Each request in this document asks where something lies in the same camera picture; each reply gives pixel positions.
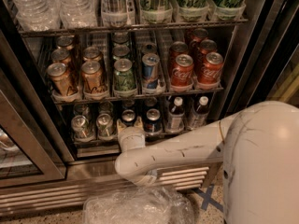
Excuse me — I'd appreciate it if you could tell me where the rear coca-cola can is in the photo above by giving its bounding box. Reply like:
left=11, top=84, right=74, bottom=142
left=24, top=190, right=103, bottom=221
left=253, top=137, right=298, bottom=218
left=185, top=28, right=208, bottom=50

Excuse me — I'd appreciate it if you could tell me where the middle right coca-cola can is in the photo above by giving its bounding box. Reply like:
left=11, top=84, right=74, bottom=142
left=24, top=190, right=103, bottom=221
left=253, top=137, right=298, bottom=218
left=194, top=39, right=217, bottom=69

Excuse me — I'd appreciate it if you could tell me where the white-cap bottle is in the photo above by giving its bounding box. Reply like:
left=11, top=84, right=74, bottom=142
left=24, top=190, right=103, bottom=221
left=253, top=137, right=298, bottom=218
left=166, top=97, right=185, bottom=132
left=187, top=96, right=209, bottom=130

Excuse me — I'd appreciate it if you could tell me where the stainless steel fridge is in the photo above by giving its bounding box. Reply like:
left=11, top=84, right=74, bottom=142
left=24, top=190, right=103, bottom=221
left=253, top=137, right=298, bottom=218
left=0, top=0, right=299, bottom=217

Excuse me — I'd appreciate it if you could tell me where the pepsi can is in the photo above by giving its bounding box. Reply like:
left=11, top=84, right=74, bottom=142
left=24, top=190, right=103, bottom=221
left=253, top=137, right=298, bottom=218
left=144, top=108, right=162, bottom=133
left=121, top=109, right=136, bottom=126
left=122, top=100, right=135, bottom=110
left=144, top=97, right=159, bottom=110

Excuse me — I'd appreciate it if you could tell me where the green plaid tall can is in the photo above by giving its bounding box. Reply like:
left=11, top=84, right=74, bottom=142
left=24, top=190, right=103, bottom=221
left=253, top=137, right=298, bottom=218
left=139, top=0, right=170, bottom=23

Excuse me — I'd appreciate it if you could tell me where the middle left orange can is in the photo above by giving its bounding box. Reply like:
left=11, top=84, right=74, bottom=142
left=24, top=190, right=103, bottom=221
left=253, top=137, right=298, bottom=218
left=51, top=49, right=75, bottom=71

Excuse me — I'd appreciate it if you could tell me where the clear water bottle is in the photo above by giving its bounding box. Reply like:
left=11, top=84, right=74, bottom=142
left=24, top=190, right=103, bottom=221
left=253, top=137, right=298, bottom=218
left=13, top=0, right=60, bottom=32
left=60, top=0, right=97, bottom=29

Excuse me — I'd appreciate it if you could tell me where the clear plastic bin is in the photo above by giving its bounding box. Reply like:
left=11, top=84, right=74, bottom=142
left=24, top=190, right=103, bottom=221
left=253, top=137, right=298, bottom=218
left=82, top=187, right=195, bottom=224

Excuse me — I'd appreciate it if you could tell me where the left white-cap bottle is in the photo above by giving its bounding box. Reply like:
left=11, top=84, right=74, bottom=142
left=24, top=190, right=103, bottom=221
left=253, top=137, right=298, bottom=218
left=166, top=97, right=185, bottom=132

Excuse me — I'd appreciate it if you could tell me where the middle green can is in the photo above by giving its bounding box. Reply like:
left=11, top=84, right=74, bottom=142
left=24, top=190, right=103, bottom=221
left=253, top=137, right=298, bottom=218
left=112, top=45, right=131, bottom=61

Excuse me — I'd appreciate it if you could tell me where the fridge glass door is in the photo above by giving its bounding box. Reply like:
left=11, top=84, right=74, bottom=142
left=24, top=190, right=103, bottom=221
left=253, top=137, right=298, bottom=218
left=0, top=70, right=66, bottom=189
left=211, top=0, right=299, bottom=119

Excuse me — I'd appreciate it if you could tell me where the silver can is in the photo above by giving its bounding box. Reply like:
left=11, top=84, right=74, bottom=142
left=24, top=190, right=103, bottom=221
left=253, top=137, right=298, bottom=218
left=98, top=101, right=113, bottom=116
left=96, top=113, right=116, bottom=140
left=71, top=115, right=94, bottom=141
left=73, top=104, right=91, bottom=119

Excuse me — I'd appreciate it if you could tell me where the front green can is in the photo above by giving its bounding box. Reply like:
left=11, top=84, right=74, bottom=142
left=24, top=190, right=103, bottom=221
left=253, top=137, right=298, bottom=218
left=114, top=59, right=136, bottom=91

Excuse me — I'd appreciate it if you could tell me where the right white-cap bottle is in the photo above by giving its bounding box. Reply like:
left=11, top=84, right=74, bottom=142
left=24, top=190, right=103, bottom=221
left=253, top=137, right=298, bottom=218
left=187, top=96, right=209, bottom=130

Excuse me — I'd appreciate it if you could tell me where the front left orange can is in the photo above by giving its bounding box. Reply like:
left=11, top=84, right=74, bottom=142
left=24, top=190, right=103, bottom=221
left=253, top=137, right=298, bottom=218
left=47, top=63, right=78, bottom=96

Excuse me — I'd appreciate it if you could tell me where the rear green can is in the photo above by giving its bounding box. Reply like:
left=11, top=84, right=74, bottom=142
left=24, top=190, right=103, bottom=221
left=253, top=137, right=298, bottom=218
left=112, top=33, right=130, bottom=46

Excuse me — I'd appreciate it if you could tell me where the middle left coca-cola can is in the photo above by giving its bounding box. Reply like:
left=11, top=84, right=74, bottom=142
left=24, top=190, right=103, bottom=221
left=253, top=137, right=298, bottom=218
left=168, top=41, right=189, bottom=74

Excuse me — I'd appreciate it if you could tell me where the blue tape cross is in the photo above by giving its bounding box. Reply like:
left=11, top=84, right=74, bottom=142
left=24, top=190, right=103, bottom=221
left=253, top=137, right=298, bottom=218
left=193, top=184, right=223, bottom=212

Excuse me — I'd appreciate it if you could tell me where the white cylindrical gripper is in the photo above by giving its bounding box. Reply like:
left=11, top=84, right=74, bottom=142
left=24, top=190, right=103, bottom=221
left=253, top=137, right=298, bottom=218
left=116, top=116, right=146, bottom=151

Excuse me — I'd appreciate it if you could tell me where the left clear water bottle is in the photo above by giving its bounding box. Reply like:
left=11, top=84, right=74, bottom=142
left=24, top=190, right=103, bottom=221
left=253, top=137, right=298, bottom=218
left=13, top=0, right=60, bottom=32

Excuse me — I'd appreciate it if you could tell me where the coca-cola can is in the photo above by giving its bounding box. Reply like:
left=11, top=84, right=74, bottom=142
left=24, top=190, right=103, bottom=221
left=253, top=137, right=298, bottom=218
left=171, top=54, right=194, bottom=87
left=194, top=39, right=217, bottom=69
left=185, top=28, right=208, bottom=50
left=197, top=52, right=223, bottom=89
left=168, top=41, right=189, bottom=74

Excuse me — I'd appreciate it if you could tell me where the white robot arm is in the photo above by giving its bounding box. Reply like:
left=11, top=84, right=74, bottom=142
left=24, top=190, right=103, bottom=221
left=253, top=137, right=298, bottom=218
left=115, top=101, right=299, bottom=224

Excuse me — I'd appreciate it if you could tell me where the front red bull can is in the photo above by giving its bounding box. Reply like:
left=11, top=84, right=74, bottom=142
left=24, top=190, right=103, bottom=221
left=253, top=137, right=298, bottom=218
left=142, top=53, right=160, bottom=89

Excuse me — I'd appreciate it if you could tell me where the right fridge glass door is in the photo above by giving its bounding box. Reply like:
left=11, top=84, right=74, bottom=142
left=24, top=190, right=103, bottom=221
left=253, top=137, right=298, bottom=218
left=211, top=0, right=299, bottom=119

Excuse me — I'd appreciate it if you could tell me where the front right coca-cola can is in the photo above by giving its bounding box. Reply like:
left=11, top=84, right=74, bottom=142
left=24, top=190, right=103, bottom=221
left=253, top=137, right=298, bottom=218
left=197, top=52, right=223, bottom=89

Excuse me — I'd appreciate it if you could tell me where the orange can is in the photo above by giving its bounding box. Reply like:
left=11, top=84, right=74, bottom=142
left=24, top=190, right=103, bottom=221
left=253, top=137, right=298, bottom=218
left=56, top=36, right=75, bottom=51
left=81, top=61, right=107, bottom=94
left=83, top=46, right=104, bottom=63
left=51, top=49, right=75, bottom=71
left=47, top=63, right=78, bottom=96

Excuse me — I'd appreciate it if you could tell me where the rear left silver can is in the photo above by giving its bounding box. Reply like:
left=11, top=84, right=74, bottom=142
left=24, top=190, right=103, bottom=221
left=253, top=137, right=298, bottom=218
left=73, top=104, right=91, bottom=119

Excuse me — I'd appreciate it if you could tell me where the front left coca-cola can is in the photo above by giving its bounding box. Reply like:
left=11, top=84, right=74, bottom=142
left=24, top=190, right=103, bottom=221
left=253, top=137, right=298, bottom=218
left=171, top=54, right=194, bottom=87

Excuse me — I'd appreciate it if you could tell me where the front left silver can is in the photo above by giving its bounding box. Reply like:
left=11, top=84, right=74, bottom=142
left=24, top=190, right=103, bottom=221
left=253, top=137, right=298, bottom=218
left=71, top=115, right=94, bottom=141

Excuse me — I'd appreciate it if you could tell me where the left fridge glass door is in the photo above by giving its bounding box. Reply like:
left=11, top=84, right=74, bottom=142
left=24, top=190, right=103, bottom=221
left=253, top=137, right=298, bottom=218
left=0, top=70, right=66, bottom=189

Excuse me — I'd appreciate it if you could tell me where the rear left orange can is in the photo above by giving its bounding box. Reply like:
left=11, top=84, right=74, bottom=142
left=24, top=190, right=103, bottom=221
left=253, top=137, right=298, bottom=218
left=56, top=36, right=75, bottom=51

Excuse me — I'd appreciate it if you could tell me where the left green tall can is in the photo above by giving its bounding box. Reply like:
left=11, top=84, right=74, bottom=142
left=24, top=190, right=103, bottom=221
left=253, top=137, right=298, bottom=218
left=176, top=0, right=206, bottom=21

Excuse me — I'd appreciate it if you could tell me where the red bull can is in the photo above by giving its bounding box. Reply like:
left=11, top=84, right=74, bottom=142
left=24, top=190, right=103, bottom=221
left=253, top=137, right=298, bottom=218
left=142, top=53, right=160, bottom=89
left=141, top=43, right=157, bottom=55

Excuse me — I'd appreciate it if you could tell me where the rear red bull can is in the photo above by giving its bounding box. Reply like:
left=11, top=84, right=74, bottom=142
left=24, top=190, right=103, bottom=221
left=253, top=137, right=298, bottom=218
left=141, top=43, right=157, bottom=55

